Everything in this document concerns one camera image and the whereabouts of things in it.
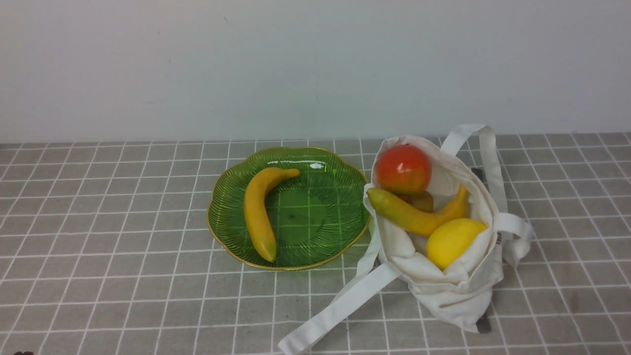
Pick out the white cloth bag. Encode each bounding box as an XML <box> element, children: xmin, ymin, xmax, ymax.
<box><xmin>278</xmin><ymin>124</ymin><xmax>533</xmax><ymax>355</ymax></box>

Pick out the red apple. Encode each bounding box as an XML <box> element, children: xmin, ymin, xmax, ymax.
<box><xmin>376</xmin><ymin>144</ymin><xmax>432</xmax><ymax>195</ymax></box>

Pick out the green glass plate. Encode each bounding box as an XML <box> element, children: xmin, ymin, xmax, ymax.
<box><xmin>207</xmin><ymin>147</ymin><xmax>371</xmax><ymax>271</ymax></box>

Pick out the yellow banana on plate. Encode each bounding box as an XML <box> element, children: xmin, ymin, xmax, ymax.
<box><xmin>244</xmin><ymin>168</ymin><xmax>301</xmax><ymax>263</ymax></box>

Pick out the brown kiwi fruit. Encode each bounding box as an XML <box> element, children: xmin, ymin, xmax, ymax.
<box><xmin>398</xmin><ymin>191</ymin><xmax>434</xmax><ymax>213</ymax></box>

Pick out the yellow-green banana in bag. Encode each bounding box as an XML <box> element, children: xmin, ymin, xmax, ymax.
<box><xmin>366</xmin><ymin>184</ymin><xmax>469</xmax><ymax>236</ymax></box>

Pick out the yellow lemon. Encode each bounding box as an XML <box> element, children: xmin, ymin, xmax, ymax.
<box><xmin>426</xmin><ymin>218</ymin><xmax>487</xmax><ymax>271</ymax></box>

